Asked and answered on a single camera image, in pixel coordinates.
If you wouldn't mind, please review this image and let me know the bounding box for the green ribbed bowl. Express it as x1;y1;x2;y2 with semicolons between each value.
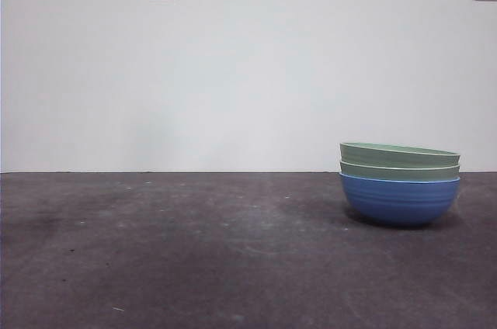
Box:
339;160;461;182
339;141;461;170

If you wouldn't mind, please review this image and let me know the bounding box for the blue ribbed bowl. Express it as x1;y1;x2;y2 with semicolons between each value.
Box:
338;172;461;229

